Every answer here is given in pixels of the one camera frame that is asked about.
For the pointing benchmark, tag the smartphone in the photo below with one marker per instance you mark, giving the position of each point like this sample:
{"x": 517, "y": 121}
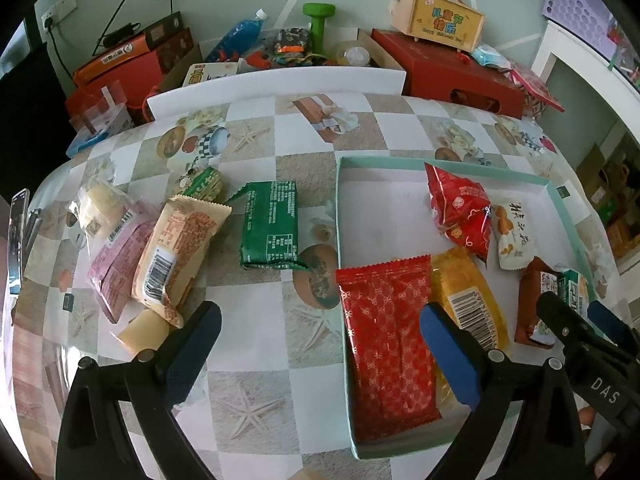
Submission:
{"x": 17, "y": 240}

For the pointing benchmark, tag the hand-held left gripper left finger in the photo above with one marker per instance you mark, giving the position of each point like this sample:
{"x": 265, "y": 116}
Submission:
{"x": 192, "y": 355}

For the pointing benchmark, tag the green and white snack packet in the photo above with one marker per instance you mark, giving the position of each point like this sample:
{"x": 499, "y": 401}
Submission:
{"x": 575, "y": 287}

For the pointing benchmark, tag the teal tray box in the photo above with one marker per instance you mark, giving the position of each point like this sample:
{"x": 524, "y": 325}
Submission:
{"x": 385, "y": 200}

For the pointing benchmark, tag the blue tissue pack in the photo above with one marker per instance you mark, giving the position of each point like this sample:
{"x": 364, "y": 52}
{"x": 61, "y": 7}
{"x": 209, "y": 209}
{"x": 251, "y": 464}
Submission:
{"x": 87, "y": 142}

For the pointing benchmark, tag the beige carry box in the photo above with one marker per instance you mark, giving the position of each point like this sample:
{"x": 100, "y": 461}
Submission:
{"x": 440, "y": 20}

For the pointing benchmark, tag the yellow barcode snack packet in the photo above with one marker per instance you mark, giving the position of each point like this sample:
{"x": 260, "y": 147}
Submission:
{"x": 465, "y": 280}

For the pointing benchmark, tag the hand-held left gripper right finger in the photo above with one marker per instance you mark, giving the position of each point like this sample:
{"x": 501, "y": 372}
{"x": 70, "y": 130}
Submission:
{"x": 450, "y": 355}

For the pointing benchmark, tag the pink snack packet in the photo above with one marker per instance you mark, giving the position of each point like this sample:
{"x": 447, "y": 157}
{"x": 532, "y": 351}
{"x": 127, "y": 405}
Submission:
{"x": 117, "y": 265}

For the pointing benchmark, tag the white wall socket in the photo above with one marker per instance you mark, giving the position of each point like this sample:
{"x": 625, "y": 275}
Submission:
{"x": 57, "y": 10}

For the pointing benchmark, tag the small beige snack packet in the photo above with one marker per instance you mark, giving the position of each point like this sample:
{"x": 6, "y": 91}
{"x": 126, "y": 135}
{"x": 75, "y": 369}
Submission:
{"x": 515, "y": 240}

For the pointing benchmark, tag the red patterned pouch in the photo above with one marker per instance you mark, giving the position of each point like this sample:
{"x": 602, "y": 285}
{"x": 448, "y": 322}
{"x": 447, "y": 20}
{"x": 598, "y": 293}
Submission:
{"x": 535, "y": 87}

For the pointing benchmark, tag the jelly cup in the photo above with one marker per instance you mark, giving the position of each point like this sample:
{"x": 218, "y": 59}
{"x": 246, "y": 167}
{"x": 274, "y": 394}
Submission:
{"x": 145, "y": 332}

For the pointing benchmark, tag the clear plastic container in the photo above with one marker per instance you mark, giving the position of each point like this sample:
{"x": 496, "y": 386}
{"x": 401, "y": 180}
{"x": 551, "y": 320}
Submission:
{"x": 100, "y": 110}

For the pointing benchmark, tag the green and yellow snack packet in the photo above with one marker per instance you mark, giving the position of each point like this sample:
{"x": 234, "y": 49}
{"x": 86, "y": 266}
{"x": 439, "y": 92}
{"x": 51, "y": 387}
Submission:
{"x": 205, "y": 185}

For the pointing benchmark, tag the blue plastic bottle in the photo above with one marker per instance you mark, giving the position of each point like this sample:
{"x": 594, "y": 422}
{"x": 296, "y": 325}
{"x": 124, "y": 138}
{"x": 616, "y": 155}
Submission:
{"x": 240, "y": 35}

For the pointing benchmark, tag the red flower print snack packet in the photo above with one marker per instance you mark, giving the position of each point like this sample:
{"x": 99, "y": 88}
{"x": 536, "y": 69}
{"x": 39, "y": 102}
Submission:
{"x": 460, "y": 205}

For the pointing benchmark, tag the white foam board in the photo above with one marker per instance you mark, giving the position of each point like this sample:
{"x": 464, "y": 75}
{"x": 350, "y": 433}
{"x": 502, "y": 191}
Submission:
{"x": 280, "y": 82}

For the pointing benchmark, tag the dark brown box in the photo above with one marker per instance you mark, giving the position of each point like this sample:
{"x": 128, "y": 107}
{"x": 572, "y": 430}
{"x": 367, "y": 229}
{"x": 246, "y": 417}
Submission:
{"x": 172, "y": 45}

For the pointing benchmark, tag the blue face mask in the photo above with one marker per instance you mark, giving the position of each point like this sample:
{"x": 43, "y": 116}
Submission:
{"x": 490, "y": 57}

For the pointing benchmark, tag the red gift box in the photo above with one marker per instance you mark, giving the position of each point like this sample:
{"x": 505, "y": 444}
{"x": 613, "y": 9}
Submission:
{"x": 440, "y": 70}

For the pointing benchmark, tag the white card box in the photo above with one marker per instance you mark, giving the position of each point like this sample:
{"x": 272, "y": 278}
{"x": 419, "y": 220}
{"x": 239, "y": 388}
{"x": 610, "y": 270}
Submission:
{"x": 205, "y": 74}

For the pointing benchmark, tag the green dumbbell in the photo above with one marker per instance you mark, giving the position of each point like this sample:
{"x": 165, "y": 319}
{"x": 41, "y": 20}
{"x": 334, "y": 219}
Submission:
{"x": 320, "y": 25}

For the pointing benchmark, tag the black power adapter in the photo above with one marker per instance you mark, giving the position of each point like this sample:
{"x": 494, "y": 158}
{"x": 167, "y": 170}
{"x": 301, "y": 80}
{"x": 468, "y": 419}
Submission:
{"x": 122, "y": 32}

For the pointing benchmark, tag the person's right hand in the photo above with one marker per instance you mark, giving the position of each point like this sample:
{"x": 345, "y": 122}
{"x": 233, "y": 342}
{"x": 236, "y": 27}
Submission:
{"x": 586, "y": 417}

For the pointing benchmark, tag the pile of small toys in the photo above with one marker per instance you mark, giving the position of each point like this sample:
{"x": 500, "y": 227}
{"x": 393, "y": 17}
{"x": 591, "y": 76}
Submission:
{"x": 292, "y": 42}

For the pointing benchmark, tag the red-brown milk snack packet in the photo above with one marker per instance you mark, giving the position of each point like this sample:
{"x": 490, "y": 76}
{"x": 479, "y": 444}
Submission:
{"x": 532, "y": 300}

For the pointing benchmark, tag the dark green snack packet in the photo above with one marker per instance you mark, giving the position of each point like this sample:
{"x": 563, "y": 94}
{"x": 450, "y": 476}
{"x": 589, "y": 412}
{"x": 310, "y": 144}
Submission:
{"x": 270, "y": 225}

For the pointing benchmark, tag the red patterned snack packet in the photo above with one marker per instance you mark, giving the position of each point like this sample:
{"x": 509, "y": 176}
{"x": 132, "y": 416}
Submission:
{"x": 385, "y": 340}

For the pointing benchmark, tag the cream and orange snack packet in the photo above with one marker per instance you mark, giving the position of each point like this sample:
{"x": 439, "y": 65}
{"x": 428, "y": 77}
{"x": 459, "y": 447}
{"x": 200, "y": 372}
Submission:
{"x": 180, "y": 250}

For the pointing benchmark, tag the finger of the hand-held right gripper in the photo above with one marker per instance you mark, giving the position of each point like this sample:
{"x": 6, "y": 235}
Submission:
{"x": 607, "y": 322}
{"x": 560, "y": 315}

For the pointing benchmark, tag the purple wall poster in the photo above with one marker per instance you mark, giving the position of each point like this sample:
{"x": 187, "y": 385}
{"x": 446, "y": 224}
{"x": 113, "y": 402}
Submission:
{"x": 575, "y": 10}

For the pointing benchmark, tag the round bread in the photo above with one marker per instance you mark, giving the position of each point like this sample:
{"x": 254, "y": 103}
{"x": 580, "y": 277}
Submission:
{"x": 102, "y": 205}

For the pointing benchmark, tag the orange box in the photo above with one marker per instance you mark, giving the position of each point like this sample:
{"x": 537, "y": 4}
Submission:
{"x": 115, "y": 57}

